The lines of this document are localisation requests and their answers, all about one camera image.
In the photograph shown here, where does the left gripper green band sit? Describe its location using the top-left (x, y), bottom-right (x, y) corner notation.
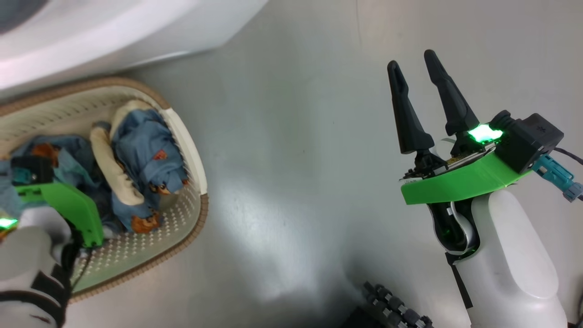
top-left (0, 182), bottom-right (104, 249)

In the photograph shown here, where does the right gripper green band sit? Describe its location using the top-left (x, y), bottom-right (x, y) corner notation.
top-left (387, 49), bottom-right (532, 205)

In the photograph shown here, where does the blue bear print garment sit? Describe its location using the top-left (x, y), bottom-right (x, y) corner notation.
top-left (90, 100), bottom-right (191, 234)

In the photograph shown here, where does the cream perforated laundry basket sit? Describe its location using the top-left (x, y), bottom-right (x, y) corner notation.
top-left (0, 77), bottom-right (209, 303)

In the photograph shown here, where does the white front-load washing machine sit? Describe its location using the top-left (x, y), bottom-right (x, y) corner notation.
top-left (0, 0), bottom-right (269, 92)

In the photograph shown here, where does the grey rubber door gasket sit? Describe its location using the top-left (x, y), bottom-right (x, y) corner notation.
top-left (0, 0), bottom-right (48, 35)

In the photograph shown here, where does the thin black cable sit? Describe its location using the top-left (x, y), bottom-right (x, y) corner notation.
top-left (553, 147), bottom-right (583, 165)

